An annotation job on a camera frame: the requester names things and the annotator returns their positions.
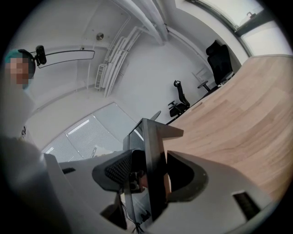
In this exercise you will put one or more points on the white ceiling pipes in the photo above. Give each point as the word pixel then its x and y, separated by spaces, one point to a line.
pixel 151 20

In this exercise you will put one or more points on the person's head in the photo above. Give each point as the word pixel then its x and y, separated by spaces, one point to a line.
pixel 21 68

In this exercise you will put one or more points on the black mesh office chair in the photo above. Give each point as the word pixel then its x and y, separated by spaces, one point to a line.
pixel 180 102

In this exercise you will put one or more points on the black head-mounted camera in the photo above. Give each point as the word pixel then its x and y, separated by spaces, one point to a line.
pixel 40 54

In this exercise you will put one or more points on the round ceiling smoke detector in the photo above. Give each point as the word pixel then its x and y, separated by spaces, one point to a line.
pixel 99 36

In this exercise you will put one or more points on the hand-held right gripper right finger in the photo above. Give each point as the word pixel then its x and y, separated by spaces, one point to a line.
pixel 217 196

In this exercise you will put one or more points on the black panel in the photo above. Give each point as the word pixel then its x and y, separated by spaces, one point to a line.
pixel 153 164

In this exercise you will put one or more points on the black padded office chair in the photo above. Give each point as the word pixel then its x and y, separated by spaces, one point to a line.
pixel 220 61

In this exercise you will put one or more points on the white air vent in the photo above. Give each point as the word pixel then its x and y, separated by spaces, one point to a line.
pixel 100 77

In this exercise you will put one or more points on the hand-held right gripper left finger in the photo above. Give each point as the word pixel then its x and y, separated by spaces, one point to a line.
pixel 77 182

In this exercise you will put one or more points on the black window frame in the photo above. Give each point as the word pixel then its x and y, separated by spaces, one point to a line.
pixel 238 27

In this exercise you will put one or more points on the curved black ceiling lamp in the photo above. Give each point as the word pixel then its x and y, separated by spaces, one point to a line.
pixel 68 57

